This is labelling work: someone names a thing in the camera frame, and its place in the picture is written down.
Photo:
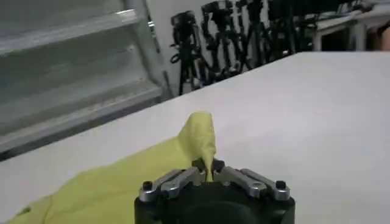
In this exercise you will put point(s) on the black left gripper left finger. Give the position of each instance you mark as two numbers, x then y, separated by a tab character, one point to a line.
173	184

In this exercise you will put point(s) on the white empty shelf rack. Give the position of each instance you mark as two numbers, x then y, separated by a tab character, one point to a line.
76	76

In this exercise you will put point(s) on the yellow shirt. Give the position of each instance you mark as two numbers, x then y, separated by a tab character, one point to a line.
128	188

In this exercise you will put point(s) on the white desk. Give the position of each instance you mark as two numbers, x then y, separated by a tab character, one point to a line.
341	22

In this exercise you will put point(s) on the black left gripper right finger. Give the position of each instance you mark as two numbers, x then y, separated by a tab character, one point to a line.
250	182

